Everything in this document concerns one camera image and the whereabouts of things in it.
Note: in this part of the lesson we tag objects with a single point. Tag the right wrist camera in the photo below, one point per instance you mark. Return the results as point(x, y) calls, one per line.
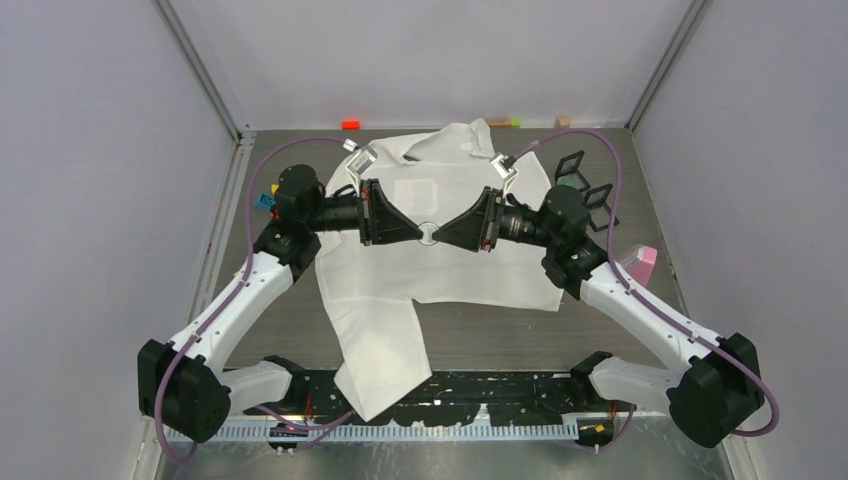
point(504, 165)

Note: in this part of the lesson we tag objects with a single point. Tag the pink stand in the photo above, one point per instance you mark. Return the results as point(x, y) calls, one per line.
point(639, 262)

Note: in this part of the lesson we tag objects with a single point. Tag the black display frame with brooch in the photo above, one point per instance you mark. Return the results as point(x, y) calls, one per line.
point(568, 173)

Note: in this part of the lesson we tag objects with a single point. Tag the toy brick pile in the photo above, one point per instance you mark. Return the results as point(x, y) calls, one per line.
point(266, 200)

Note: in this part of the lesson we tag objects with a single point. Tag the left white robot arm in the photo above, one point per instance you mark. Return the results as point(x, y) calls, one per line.
point(183, 383)

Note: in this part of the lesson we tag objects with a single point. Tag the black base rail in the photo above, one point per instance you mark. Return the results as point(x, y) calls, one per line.
point(448, 398)

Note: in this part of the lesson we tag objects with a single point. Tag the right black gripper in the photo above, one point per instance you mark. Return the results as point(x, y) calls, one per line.
point(474, 230)

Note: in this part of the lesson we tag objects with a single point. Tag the white shirt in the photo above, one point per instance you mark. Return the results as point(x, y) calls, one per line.
point(370, 292)

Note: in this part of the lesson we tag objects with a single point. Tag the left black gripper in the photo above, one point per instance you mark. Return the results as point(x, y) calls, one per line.
point(380, 222)

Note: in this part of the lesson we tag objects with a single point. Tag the wooden block with green end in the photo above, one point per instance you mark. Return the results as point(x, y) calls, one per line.
point(504, 123)

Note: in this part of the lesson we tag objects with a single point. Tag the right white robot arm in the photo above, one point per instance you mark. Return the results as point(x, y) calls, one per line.
point(708, 384)

